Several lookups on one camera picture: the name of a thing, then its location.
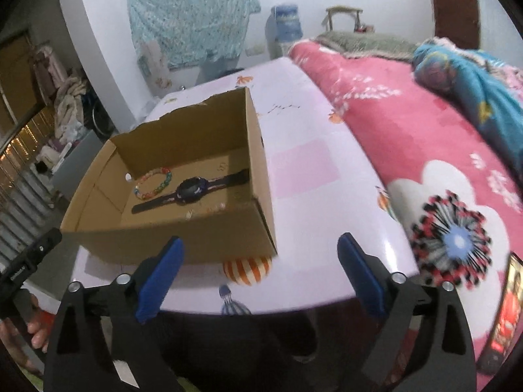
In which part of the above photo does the teal floral hanging cloth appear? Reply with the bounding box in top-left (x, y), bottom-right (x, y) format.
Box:
top-left (126, 0), bottom-right (262, 70)

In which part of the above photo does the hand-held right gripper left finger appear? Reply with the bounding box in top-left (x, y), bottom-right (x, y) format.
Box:
top-left (43, 236), bottom-right (185, 392)

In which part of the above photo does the pink floral blanket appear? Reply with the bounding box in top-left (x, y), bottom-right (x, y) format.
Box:
top-left (288, 39), bottom-right (523, 392)

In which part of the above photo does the blue water jug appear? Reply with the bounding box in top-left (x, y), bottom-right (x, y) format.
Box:
top-left (270, 3), bottom-right (305, 43)

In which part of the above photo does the grey fuzzy blanket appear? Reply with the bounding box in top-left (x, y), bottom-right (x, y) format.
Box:
top-left (314, 30), bottom-right (421, 60)

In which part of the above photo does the white floral hanging bag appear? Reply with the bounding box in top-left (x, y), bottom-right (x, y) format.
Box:
top-left (139, 43), bottom-right (170, 90)

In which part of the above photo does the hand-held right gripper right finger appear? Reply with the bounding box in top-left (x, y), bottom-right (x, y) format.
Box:
top-left (337, 233), bottom-right (478, 392)

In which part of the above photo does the wooden chair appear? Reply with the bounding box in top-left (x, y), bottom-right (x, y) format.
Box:
top-left (326, 6), bottom-right (364, 33)

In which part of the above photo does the white water dispenser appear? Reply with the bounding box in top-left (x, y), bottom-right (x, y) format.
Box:
top-left (265, 37), bottom-right (295, 61)

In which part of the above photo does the grey cabinet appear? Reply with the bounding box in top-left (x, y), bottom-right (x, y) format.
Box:
top-left (51, 131), bottom-right (105, 209)

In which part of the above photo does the smartphone with lit screen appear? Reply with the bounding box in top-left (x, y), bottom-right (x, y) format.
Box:
top-left (476, 252), bottom-right (523, 376)

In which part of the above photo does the multicolour bead bracelet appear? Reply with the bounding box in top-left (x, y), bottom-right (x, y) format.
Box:
top-left (133, 167), bottom-right (173, 201)

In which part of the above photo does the pile of pale clothes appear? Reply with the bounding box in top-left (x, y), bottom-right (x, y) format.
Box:
top-left (30, 43), bottom-right (96, 143)

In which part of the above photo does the brown wooden door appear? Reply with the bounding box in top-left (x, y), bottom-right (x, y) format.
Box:
top-left (427, 0), bottom-right (481, 50)

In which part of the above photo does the person's left hand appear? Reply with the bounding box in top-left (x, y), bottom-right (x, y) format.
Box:
top-left (0, 294), bottom-right (50, 372)

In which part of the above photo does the blue patterned blanket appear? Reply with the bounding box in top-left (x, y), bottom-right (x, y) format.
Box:
top-left (412, 43), bottom-right (523, 180)

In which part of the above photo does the brown cardboard box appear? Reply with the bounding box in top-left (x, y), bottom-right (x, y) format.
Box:
top-left (60, 87), bottom-right (278, 266)

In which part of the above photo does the brown sliding door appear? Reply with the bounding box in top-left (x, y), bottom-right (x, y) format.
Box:
top-left (0, 28), bottom-right (62, 262)

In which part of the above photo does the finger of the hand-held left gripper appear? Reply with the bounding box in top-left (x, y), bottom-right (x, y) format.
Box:
top-left (20, 229), bottom-right (63, 268)

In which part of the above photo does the digital wristwatch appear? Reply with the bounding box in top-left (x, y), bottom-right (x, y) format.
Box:
top-left (131, 168), bottom-right (251, 214)

